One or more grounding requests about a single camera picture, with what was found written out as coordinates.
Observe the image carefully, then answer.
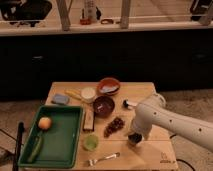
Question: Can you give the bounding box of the dark metal cup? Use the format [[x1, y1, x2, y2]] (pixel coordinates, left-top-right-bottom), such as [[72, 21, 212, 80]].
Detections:
[[128, 133, 142, 146]]

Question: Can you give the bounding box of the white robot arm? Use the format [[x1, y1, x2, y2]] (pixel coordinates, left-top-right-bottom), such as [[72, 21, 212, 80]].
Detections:
[[130, 93, 213, 153]]

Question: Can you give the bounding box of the green plastic tray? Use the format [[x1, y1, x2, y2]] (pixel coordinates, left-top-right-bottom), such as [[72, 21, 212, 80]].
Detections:
[[18, 105, 83, 169]]

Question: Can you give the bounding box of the orange bowl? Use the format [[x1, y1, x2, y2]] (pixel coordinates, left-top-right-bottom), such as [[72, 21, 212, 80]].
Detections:
[[97, 77, 120, 95]]

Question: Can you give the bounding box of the dark red bowl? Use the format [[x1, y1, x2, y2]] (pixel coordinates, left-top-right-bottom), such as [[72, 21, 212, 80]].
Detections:
[[93, 96, 115, 118]]

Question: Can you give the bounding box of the white cup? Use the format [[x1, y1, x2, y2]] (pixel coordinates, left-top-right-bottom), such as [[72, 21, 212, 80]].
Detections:
[[81, 87, 96, 103]]

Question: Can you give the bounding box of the wooden folding table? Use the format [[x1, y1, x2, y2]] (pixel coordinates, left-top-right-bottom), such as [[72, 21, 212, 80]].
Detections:
[[24, 81, 179, 171]]

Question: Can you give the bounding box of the yellow banana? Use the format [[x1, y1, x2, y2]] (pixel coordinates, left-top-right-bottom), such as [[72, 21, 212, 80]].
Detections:
[[65, 90, 81, 100]]

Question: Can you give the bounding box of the wooden block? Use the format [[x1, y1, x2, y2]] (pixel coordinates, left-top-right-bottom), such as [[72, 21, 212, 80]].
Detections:
[[83, 109, 94, 131]]

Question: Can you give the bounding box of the bunch of dark grapes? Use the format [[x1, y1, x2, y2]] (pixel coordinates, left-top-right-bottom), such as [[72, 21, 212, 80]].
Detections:
[[104, 117, 125, 138]]

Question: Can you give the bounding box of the blue sponge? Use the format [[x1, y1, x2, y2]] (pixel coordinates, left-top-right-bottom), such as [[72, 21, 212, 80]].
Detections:
[[51, 94, 69, 105]]

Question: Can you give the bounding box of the green plastic cup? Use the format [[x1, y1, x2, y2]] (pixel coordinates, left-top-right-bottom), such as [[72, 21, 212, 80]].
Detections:
[[83, 134, 99, 151]]

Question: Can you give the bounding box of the red round object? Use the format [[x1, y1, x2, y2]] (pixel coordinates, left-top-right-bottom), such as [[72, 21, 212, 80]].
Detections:
[[80, 19, 92, 25]]

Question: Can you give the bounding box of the orange fruit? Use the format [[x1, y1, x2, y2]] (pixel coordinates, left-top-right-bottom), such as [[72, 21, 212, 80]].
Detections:
[[38, 117, 52, 130]]

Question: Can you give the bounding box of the silver fork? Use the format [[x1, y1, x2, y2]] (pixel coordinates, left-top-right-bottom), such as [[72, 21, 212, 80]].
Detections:
[[85, 152, 120, 166]]

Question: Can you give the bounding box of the white bottle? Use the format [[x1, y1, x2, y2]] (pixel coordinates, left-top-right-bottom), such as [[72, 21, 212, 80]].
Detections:
[[84, 0, 97, 23]]

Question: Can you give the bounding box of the black pole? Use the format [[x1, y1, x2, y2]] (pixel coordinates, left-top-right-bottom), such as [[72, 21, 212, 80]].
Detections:
[[12, 122, 25, 171]]

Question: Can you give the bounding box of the green cucumber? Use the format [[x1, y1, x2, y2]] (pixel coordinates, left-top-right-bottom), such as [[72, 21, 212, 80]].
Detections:
[[27, 136, 43, 163]]

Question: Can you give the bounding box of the black office chair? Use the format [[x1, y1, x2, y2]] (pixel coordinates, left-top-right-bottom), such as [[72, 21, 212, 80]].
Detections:
[[0, 0, 52, 27]]

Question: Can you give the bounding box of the black cable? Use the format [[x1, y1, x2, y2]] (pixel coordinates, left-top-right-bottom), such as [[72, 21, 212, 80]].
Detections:
[[169, 132, 198, 171]]

